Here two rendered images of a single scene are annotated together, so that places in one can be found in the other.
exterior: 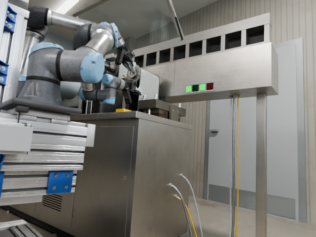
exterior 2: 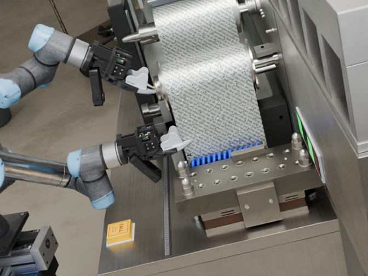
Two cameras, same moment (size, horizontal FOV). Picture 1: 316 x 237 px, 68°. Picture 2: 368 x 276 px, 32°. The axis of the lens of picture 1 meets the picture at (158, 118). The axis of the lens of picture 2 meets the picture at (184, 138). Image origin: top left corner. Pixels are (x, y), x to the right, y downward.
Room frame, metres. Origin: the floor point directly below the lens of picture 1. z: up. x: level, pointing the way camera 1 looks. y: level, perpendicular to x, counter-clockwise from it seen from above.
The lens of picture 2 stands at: (0.85, -1.25, 1.94)
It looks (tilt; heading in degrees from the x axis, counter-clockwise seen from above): 27 degrees down; 59
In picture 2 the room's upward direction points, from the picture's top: 17 degrees counter-clockwise
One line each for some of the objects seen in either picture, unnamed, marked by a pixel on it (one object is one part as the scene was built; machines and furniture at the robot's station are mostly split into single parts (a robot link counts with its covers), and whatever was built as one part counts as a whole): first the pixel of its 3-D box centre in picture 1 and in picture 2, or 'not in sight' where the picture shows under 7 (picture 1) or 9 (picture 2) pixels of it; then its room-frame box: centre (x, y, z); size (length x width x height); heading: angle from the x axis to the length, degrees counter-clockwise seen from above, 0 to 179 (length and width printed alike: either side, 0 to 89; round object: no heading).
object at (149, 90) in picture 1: (148, 95); (220, 128); (1.78, 0.08, 1.11); 0.23 x 0.01 x 0.18; 143
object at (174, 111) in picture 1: (174, 113); (259, 205); (1.69, -0.12, 0.97); 0.10 x 0.03 x 0.11; 143
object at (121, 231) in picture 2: (123, 111); (119, 231); (1.43, 0.22, 0.91); 0.07 x 0.07 x 0.02; 53
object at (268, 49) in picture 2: not in sight; (265, 49); (1.95, 0.03, 1.28); 0.06 x 0.05 x 0.02; 143
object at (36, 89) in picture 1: (42, 93); not in sight; (0.85, 0.44, 0.87); 0.15 x 0.15 x 0.10
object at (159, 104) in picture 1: (163, 108); (246, 178); (1.74, -0.04, 1.00); 0.40 x 0.16 x 0.06; 143
